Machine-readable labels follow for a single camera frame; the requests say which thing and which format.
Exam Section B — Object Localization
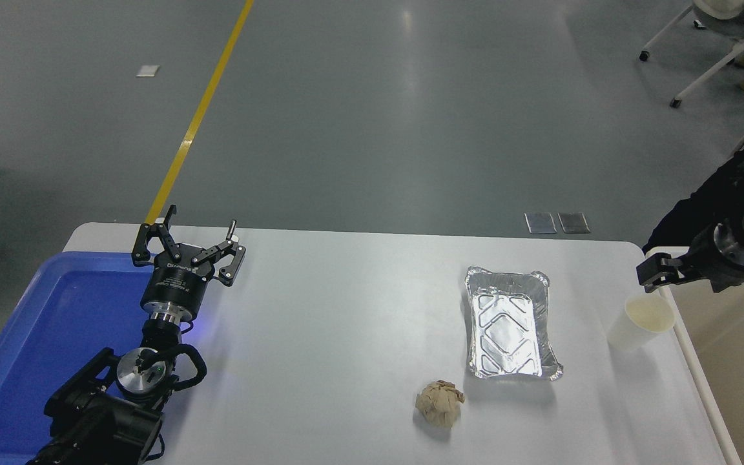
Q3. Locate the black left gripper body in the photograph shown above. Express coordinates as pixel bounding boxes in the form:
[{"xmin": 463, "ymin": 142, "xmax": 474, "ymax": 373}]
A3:
[{"xmin": 140, "ymin": 256, "xmax": 218, "ymax": 318}]

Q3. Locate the crumpled tan paper ball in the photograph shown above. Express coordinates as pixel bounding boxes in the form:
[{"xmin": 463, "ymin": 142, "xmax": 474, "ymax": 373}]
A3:
[{"xmin": 415, "ymin": 380, "xmax": 466, "ymax": 429}]

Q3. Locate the rectangular foil tray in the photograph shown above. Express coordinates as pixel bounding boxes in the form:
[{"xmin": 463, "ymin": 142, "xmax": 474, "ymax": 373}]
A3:
[{"xmin": 464, "ymin": 266, "xmax": 564, "ymax": 382}]

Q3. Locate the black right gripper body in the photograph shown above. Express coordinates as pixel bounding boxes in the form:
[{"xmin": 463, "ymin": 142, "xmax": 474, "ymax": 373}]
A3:
[{"xmin": 690, "ymin": 242, "xmax": 744, "ymax": 295}]

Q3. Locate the metal floor plate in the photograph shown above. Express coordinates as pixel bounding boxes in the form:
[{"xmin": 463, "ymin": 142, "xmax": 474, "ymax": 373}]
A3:
[
  {"xmin": 558, "ymin": 212, "xmax": 591, "ymax": 234},
  {"xmin": 525, "ymin": 212, "xmax": 558, "ymax": 234}
]

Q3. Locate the white paper cup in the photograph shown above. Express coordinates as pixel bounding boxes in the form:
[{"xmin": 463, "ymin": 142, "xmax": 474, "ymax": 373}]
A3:
[{"xmin": 606, "ymin": 294, "xmax": 677, "ymax": 353}]

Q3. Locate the blue plastic tray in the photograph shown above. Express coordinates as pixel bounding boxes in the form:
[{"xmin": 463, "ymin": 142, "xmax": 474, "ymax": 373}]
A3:
[{"xmin": 0, "ymin": 251, "xmax": 161, "ymax": 465}]

